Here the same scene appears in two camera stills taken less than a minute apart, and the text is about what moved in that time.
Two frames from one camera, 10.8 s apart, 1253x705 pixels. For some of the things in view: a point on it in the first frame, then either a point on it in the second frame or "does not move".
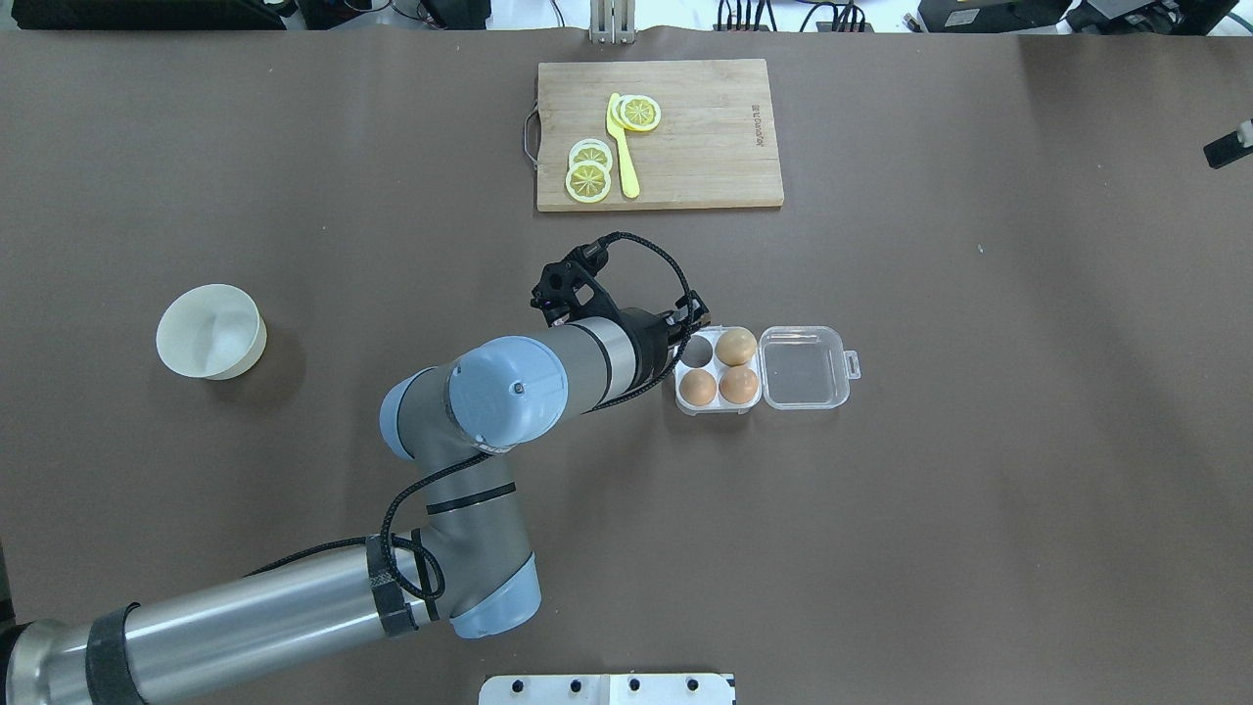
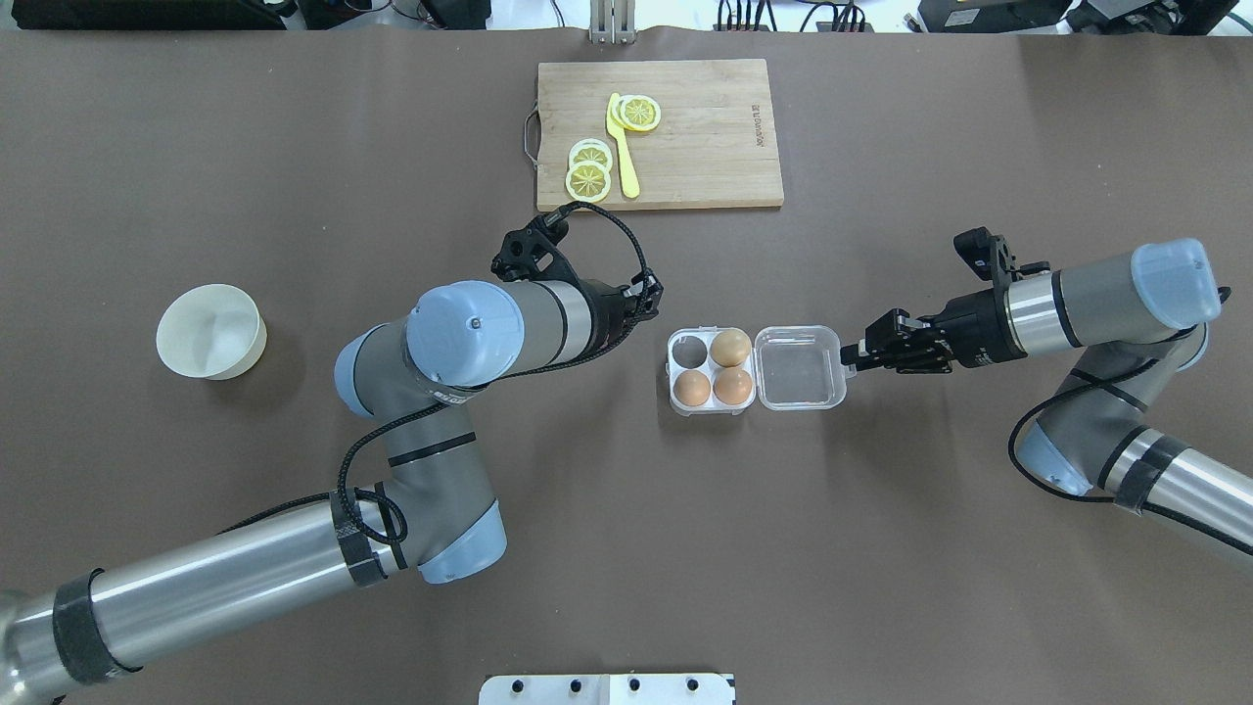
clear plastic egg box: (734, 370) does not move
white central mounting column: (609, 689) does not move
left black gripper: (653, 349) to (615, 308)
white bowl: (213, 331) does not move
